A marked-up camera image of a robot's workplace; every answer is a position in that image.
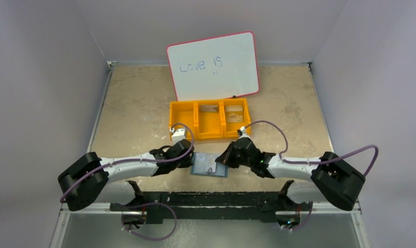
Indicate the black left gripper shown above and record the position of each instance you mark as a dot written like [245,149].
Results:
[186,152]

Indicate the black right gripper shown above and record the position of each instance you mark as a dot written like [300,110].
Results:
[233,154]

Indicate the blue leather card holder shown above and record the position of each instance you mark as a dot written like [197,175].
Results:
[221,170]

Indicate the grey credit card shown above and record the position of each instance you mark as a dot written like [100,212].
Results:
[207,108]

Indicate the white VIP card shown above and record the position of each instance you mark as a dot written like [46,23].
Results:
[204,163]

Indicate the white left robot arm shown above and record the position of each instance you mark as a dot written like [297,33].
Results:
[83,181]

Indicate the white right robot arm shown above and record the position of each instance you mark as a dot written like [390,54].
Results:
[327,178]

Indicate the cards in right bin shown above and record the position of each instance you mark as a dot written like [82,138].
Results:
[234,114]

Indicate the yellow right bin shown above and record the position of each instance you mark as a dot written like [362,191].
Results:
[230,129]

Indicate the yellow bin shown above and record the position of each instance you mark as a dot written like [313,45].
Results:
[209,124]
[230,129]
[184,112]

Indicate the yellow middle bin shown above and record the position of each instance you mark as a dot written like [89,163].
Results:
[209,124]

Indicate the yellow left bin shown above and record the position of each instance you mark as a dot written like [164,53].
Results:
[184,112]

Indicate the pink framed whiteboard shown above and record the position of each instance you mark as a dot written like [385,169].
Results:
[214,68]

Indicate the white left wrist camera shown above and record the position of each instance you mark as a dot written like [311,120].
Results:
[178,134]

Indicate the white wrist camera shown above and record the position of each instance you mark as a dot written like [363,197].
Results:
[242,133]
[178,134]

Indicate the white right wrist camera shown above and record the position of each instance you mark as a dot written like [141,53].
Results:
[242,133]

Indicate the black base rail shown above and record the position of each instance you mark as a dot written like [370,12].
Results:
[266,207]

